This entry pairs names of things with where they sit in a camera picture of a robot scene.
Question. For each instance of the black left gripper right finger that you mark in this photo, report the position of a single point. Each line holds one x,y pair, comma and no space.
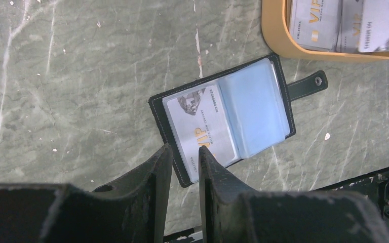
232,211

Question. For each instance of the orange oval tray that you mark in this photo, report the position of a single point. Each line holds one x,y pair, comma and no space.
275,33

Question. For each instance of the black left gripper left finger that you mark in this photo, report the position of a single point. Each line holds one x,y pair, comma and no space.
131,208

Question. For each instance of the black leather card holder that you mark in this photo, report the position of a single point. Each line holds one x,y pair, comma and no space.
236,114

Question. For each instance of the credit card in tray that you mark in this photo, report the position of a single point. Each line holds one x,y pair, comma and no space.
364,27

